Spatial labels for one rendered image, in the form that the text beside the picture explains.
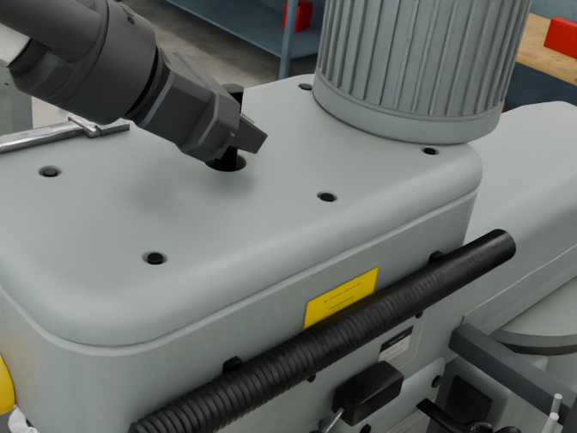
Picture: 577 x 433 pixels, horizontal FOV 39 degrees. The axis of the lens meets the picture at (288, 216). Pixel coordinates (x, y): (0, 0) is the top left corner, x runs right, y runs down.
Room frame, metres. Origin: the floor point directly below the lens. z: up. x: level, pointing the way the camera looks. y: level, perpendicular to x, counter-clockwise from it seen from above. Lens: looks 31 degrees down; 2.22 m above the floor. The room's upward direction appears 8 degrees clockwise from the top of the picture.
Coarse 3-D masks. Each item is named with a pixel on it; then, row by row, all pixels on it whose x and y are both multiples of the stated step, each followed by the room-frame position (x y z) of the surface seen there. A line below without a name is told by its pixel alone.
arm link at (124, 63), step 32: (128, 32) 0.55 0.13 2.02; (96, 64) 0.52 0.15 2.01; (128, 64) 0.53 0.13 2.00; (160, 64) 0.56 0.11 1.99; (192, 64) 0.62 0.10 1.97; (96, 96) 0.52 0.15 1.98; (128, 96) 0.53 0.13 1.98; (160, 96) 0.55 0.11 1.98; (192, 96) 0.56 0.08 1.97; (224, 96) 0.57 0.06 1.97; (160, 128) 0.55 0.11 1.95; (192, 128) 0.56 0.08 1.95; (224, 128) 0.55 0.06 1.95
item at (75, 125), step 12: (72, 120) 0.65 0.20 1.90; (84, 120) 0.65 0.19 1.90; (120, 120) 0.66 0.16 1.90; (24, 132) 0.61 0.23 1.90; (36, 132) 0.61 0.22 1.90; (48, 132) 0.61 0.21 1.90; (60, 132) 0.62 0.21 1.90; (72, 132) 0.63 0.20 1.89; (84, 132) 0.63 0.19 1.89; (96, 132) 0.63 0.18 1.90; (108, 132) 0.64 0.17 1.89; (0, 144) 0.58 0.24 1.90; (12, 144) 0.59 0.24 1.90; (24, 144) 0.59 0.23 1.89; (36, 144) 0.60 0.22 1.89
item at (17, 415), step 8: (16, 408) 0.96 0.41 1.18; (0, 416) 0.95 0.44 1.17; (8, 416) 0.96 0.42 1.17; (16, 416) 0.95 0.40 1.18; (24, 416) 0.95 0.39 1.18; (0, 424) 0.94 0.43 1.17; (8, 424) 0.94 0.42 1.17; (16, 424) 0.93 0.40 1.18; (24, 424) 0.93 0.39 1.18; (32, 424) 0.94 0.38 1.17; (0, 432) 0.92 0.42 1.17; (8, 432) 0.92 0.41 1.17; (16, 432) 0.91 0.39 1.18; (24, 432) 0.91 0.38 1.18; (32, 432) 0.92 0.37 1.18
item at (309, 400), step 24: (384, 336) 0.64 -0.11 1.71; (408, 336) 0.67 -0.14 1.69; (360, 360) 0.61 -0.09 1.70; (384, 360) 0.64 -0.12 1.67; (408, 360) 0.68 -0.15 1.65; (312, 384) 0.56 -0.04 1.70; (336, 384) 0.59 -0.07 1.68; (264, 408) 0.52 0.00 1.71; (288, 408) 0.54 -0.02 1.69; (312, 408) 0.56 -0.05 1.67; (216, 432) 0.47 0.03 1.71; (240, 432) 0.50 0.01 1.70; (264, 432) 0.52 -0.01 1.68; (288, 432) 0.54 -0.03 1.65
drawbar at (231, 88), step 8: (224, 88) 0.62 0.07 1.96; (232, 88) 0.62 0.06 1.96; (240, 88) 0.62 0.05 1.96; (240, 96) 0.62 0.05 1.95; (240, 104) 0.62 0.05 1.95; (240, 112) 0.62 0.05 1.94; (224, 152) 0.61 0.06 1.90; (232, 152) 0.62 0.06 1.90; (216, 160) 0.62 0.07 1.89; (224, 160) 0.61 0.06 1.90; (232, 160) 0.62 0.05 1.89; (216, 168) 0.62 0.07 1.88; (224, 168) 0.61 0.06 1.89; (232, 168) 0.62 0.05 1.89
